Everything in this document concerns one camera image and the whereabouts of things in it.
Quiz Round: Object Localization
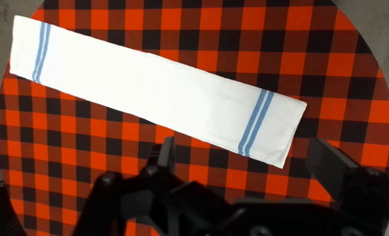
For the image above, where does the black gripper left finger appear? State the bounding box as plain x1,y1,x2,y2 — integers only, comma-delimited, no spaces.
157,136,179,177

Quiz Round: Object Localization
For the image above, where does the red black checkered tablecloth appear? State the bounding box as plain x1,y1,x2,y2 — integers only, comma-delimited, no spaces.
0,0,389,236

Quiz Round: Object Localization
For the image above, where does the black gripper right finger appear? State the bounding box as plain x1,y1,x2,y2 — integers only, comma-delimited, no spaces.
306,136,363,207

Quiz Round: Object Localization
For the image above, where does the white towel with blue stripes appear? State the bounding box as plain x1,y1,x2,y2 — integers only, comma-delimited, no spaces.
8,14,309,170

